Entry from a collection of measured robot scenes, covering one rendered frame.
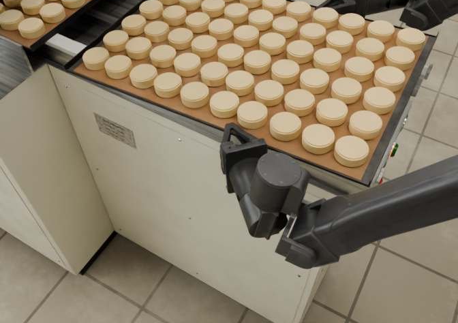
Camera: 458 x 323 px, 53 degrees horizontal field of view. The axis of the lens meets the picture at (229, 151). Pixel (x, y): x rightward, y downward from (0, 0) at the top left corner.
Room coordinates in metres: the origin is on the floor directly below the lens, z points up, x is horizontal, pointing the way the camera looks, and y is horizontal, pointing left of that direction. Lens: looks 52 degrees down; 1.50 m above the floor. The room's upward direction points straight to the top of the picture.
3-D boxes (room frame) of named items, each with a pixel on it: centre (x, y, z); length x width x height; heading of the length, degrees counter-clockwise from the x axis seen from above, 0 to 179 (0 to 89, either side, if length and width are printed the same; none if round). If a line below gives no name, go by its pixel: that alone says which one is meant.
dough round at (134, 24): (0.79, 0.20, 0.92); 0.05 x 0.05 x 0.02
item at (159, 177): (0.74, 0.02, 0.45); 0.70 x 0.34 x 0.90; 60
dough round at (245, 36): (0.74, -0.03, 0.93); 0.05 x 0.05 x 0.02
